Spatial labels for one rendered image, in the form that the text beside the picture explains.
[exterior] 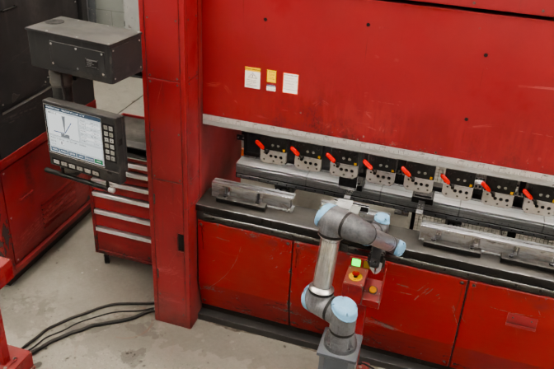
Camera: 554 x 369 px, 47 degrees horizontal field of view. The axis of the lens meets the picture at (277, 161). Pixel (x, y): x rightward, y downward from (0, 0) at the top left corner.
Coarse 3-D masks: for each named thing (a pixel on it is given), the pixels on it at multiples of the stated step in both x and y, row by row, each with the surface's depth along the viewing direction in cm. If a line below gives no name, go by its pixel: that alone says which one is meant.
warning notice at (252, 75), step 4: (248, 68) 339; (252, 68) 338; (256, 68) 338; (260, 68) 337; (248, 72) 340; (252, 72) 339; (256, 72) 339; (260, 72) 338; (248, 76) 341; (252, 76) 340; (256, 76) 340; (260, 76) 339; (248, 80) 342; (252, 80) 341; (256, 80) 341; (248, 84) 343; (252, 84) 342; (256, 84) 342; (256, 88) 343
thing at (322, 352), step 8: (328, 328) 301; (360, 336) 297; (320, 344) 291; (360, 344) 293; (320, 352) 287; (328, 352) 288; (320, 360) 292; (328, 360) 288; (336, 360) 287; (344, 360) 284; (352, 360) 284; (320, 368) 294; (328, 368) 290; (336, 368) 289; (344, 368) 287; (352, 368) 289
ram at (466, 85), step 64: (256, 0) 322; (320, 0) 312; (384, 0) 304; (256, 64) 337; (320, 64) 326; (384, 64) 315; (448, 64) 306; (512, 64) 296; (256, 128) 353; (320, 128) 341; (384, 128) 330; (448, 128) 319; (512, 128) 309
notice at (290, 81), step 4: (284, 72) 334; (288, 72) 333; (284, 76) 334; (288, 76) 334; (292, 76) 333; (296, 76) 332; (284, 80) 336; (288, 80) 335; (292, 80) 334; (296, 80) 333; (284, 84) 337; (288, 84) 336; (292, 84) 335; (296, 84) 334; (284, 88) 338; (288, 88) 337; (292, 88) 336; (296, 88) 335; (284, 92) 339; (288, 92) 338; (292, 92) 337; (296, 92) 336
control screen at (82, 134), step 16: (48, 112) 319; (64, 112) 314; (48, 128) 324; (64, 128) 319; (80, 128) 314; (96, 128) 309; (64, 144) 323; (80, 144) 318; (96, 144) 313; (96, 160) 318
